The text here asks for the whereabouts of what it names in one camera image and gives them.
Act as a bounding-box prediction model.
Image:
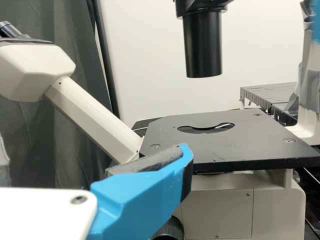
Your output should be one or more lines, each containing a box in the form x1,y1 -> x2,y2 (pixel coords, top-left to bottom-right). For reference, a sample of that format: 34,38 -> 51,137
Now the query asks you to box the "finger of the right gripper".
300,0 -> 320,49

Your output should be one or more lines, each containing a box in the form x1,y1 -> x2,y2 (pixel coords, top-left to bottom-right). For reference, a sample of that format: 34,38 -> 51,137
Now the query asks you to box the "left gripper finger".
85,143 -> 195,240

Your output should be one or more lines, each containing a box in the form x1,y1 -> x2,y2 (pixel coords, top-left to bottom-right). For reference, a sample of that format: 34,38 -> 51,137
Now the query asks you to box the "white pipette stand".
286,9 -> 320,112

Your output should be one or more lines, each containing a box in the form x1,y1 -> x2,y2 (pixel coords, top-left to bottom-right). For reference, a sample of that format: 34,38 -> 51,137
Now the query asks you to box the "black platform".
239,81 -> 299,127

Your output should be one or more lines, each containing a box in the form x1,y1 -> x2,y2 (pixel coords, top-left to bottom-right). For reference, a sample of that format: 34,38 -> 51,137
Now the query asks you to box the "cream microscope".
0,0 -> 320,240

